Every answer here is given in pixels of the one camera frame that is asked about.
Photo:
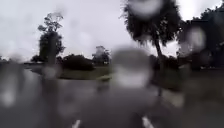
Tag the small distant tree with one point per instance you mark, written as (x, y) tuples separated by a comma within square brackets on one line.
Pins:
[(101, 56)]

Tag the green grass area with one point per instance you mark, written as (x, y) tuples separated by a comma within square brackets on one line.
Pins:
[(83, 74)]

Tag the dark round bush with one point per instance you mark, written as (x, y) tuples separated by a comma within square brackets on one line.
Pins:
[(77, 62)]

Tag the wet grey paved path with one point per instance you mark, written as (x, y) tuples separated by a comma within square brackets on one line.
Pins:
[(100, 110)]

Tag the palm tree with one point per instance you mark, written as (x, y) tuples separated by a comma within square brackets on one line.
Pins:
[(153, 23)]

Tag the tall dark tree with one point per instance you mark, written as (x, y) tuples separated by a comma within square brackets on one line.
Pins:
[(50, 41)]

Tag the robot's own part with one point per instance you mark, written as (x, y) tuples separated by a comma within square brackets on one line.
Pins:
[(76, 124), (147, 122)]

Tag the dark trees mass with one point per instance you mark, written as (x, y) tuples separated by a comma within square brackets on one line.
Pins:
[(206, 36)]

